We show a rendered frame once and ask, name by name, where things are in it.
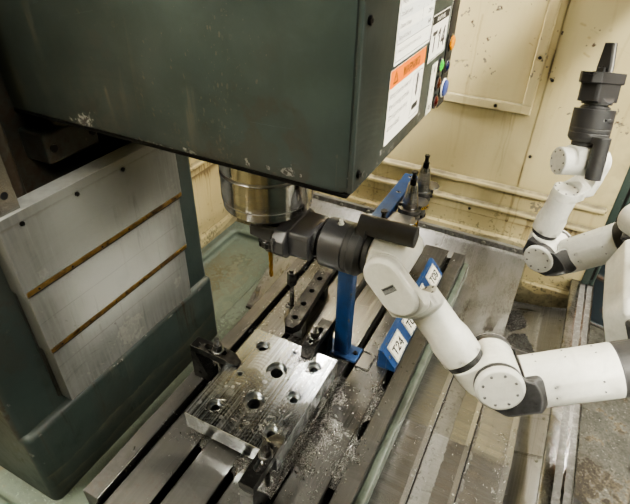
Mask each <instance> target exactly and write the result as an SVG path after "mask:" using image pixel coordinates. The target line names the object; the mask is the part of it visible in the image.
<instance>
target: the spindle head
mask: <svg viewBox="0 0 630 504"><path fill-rule="evenodd" d="M449 6H451V9H450V15H449V21H448V28H447V34H446V40H445V46H444V51H443V52H441V53H440V54H439V55H438V56H436V57H435V58H434V59H433V60H432V61H430V62H429V63H428V64H426V62H427V55H428V48H429V42H428V43H426V44H425V45H424V46H422V47H421V48H420V49H418V50H417V51H415V52H414V53H413V54H411V55H410V56H408V57H407V58H406V59H404V60H403V61H401V62H400V63H399V64H397V65H396V66H395V67H393V64H394V55H395V45H396V36H397V27H398V17H399V8H400V0H0V72H1V75H2V77H3V80H4V83H5V86H6V89H7V92H8V95H9V98H10V101H11V103H12V104H13V106H14V107H15V108H14V110H15V111H17V112H21V113H25V114H29V115H32V116H36V117H40V118H44V119H47V120H51V121H55V122H59V123H62V124H66V125H70V126H74V127H77V128H81V129H85V130H89V131H93V132H96V133H100V134H104V135H108V136H111V137H115V138H119V139H123V140H126V141H130V142H134V143H138V144H142V145H145V146H149V147H153V148H157V149H160V150H164V151H168V152H172V153H175V154H179V155H183V156H187V157H191V158H194V159H198V160H202V161H206V162H209V163H213V164H217V165H221V166H224V167H228V168H232V169H236V170H239V171H243V172H247V173H251V174H255V175H258V176H262V177H266V178H270V179H273V180H277V181H281V182H285V183H288V184H292V185H296V186H300V187H304V188H307V189H311V190H315V191H319V192H322V193H326V194H330V195H334V196H337V197H341V198H345V199H347V198H348V197H349V196H350V195H351V194H352V193H353V192H354V191H355V190H356V189H357V188H358V187H359V186H360V185H361V184H362V183H363V182H364V181H365V179H366V178H367V177H368V176H369V175H370V174H371V173H372V172H373V171H374V170H375V169H376V168H377V167H378V166H379V165H380V163H381V162H382V161H383V160H384V159H385V158H386V157H387V156H388V155H389V154H390V153H391V152H392V151H393V150H394V149H395V147H396V146H397V145H398V144H399V143H400V142H401V141H402V140H403V139H404V138H405V137H406V136H407V135H408V134H409V133H410V131H411V130H412V129H413V128H414V127H415V126H416V125H417V124H418V123H419V122H420V121H421V120H422V119H423V118H424V117H425V110H426V104H427V97H428V90H429V84H430V77H431V70H432V65H433V64H434V63H436V62H437V61H438V62H439V59H440V57H444V56H445V49H446V43H447V37H448V30H449V24H450V18H451V12H452V6H453V0H435V7H434V14H433V16H434V15H436V14H437V13H439V12H441V11H442V10H444V9H446V8H447V7H449ZM425 46H427V48H426V55H425V62H424V69H423V76H422V83H421V90H420V97H419V105H418V112H417V114H416V115H415V116H414V117H413V118H412V119H411V120H410V121H409V122H408V123H407V124H406V125H405V126H404V127H403V128H402V129H401V130H400V131H399V132H398V133H397V134H396V135H395V136H394V137H393V138H392V139H391V140H390V141H389V142H388V143H387V144H386V145H385V146H384V147H383V143H384V133H385V123H386V114H387V104H388V95H389V85H390V75H391V71H393V70H394V69H395V68H397V67H398V66H400V65H401V64H402V63H404V62H405V61H406V60H408V59H409V58H410V57H412V56H413V55H415V54H416V53H417V52H419V51H420V50H421V49H423V48H424V47H425Z"/></svg>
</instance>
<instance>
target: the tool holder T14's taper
mask: <svg viewBox="0 0 630 504"><path fill-rule="evenodd" d="M402 207H403V208H404V209H406V210H416V209H418V183H417V184H416V185H411V184H410V182H409V183H408V185H407V189H406V192H405V195H404V198H403V201H402Z"/></svg>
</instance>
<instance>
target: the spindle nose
mask: <svg viewBox="0 0 630 504"><path fill-rule="evenodd" d="M218 167H219V177H220V186H221V196H222V199H223V204H224V207H225V209H226V210H227V211H228V212H229V213H230V214H231V215H233V216H235V217H236V218H238V219H241V220H243V221H247V222H251V223H258V224H275V223H282V222H286V221H289V220H292V219H295V218H297V217H299V216H301V215H302V214H304V213H305V212H306V211H307V210H308V209H309V208H310V207H311V204H312V197H313V194H314V190H311V189H307V188H304V187H300V186H296V185H292V184H288V183H285V182H281V181H277V180H273V179H270V178H266V177H262V176H258V175H255V174H251V173H247V172H243V171H239V170H236V169H232V168H228V167H224V166H221V165H218Z"/></svg>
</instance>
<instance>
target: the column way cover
mask: <svg viewBox="0 0 630 504"><path fill-rule="evenodd" d="M181 196H182V193H181V187H180V180H179V174H178V168H177V161H176V155H175V153H172V152H168V151H164V150H160V149H157V148H153V147H149V146H145V145H142V144H138V143H134V142H131V143H129V144H126V145H124V146H122V147H120V148H118V149H116V150H114V151H112V152H110V153H108V154H106V155H104V156H102V157H100V158H98V159H96V160H94V161H92V162H90V163H88V164H86V165H84V166H82V167H80V168H78V169H76V170H74V171H72V172H70V173H68V174H66V175H64V176H62V177H60V178H58V179H56V180H53V181H51V182H49V183H47V184H45V185H43V186H41V187H39V188H37V189H35V190H33V191H31V192H29V193H27V194H25V195H23V196H21V197H19V198H17V200H18V202H19V205H20V208H19V209H17V210H15V211H13V212H11V213H9V214H7V215H5V216H3V217H1V218H0V266H1V269H2V271H3V273H4V275H5V278H6V280H7V282H8V285H9V287H10V289H11V291H12V292H14V293H16V295H17V297H18V300H19V302H20V304H21V306H22V309H23V311H24V313H25V316H26V318H27V320H28V323H29V325H30V327H31V330H32V332H33V334H34V337H35V339H36V341H37V343H38V346H39V348H41V349H43V350H44V353H45V355H46V357H47V360H48V362H49V364H50V367H51V369H52V371H53V374H54V376H55V378H56V381H57V383H58V385H59V388H60V390H61V392H62V395H63V396H65V397H67V398H69V399H71V400H73V399H74V398H76V397H77V396H78V395H79V394H80V393H81V392H82V391H83V390H84V389H85V388H87V387H88V386H89V385H90V384H91V383H92V382H93V381H94V380H95V379H97V378H98V377H99V376H100V375H101V374H102V373H103V372H104V371H105V370H107V369H108V368H109V367H110V366H111V365H112V364H113V363H114V362H115V361H116V360H118V359H119V358H120V357H121V356H122V355H123V354H124V353H125V352H126V351H128V350H129V349H130V348H131V347H132V346H133V345H134V344H135V343H136V342H138V341H139V340H140V339H141V338H142V337H143V336H144V335H145V334H146V333H147V332H149V331H150V330H151V329H152V328H153V327H154V326H155V325H156V324H157V323H158V322H159V321H161V320H162V319H163V318H164V317H165V316H166V315H167V314H168V313H170V312H171V311H172V310H173V309H174V308H175V307H176V306H177V305H179V304H180V303H181V302H182V301H183V300H184V299H185V298H186V297H187V296H188V295H190V294H191V288H190V282H189V276H188V270H187V264H186V258H185V252H184V250H185V249H186V248H187V245H186V239H185V233H184V227H183V220H182V214H181V208H180V202H179V198H181Z"/></svg>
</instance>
